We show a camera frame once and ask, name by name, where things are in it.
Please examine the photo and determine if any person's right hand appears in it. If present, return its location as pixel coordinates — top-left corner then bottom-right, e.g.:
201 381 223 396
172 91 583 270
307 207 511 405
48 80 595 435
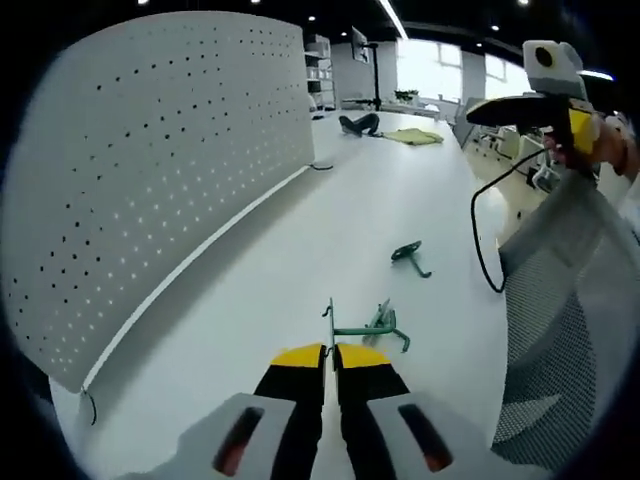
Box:
543 114 633 174

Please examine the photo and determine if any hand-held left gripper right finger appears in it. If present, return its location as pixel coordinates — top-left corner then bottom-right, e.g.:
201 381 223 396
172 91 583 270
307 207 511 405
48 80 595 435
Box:
333 343 494 480

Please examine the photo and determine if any green wire hook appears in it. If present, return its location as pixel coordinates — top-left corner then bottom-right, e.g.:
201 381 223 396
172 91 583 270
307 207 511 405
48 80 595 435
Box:
321 297 412 359

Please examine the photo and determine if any ceiling strip light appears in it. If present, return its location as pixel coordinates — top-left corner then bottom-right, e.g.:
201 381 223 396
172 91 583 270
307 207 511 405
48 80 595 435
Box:
378 0 410 40

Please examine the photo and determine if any white perforated mounting plate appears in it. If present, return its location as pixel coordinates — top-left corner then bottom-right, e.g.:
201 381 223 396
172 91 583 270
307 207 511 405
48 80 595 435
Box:
0 13 335 427

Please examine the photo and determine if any green hook assembly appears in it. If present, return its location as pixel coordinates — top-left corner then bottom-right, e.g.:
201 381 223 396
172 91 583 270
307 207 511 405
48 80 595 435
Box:
390 240 433 279

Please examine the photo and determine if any black curved object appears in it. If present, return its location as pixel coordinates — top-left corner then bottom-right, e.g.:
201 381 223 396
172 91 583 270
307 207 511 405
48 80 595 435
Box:
338 112 382 138

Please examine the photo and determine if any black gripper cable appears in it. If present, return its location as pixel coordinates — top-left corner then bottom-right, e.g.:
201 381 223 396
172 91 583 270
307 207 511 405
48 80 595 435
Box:
470 143 562 295

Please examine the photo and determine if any yellow-green cloth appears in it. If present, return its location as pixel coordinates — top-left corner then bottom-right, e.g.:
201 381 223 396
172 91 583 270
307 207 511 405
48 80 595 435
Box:
381 127 446 148

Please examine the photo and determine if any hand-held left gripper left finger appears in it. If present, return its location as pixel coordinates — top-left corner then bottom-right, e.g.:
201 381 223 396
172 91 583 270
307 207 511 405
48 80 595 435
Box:
175 342 328 480

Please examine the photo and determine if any black tripod stand with screen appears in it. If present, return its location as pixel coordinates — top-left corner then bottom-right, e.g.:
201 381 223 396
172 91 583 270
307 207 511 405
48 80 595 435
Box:
350 26 385 112

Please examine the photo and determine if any white mesh office chair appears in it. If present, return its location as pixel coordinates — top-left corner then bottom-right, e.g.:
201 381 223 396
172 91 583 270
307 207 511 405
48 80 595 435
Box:
491 168 640 472

